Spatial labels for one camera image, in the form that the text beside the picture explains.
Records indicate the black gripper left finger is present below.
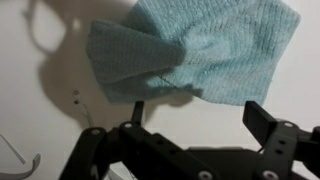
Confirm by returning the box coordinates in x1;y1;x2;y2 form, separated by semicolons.
59;100;218;180

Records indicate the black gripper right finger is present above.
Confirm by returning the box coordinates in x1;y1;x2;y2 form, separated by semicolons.
242;100;320;180

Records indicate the light blue terry towel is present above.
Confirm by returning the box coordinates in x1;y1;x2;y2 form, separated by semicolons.
85;0;302;107

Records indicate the grey monitor stand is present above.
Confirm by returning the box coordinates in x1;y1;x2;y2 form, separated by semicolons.
0;133;42;180

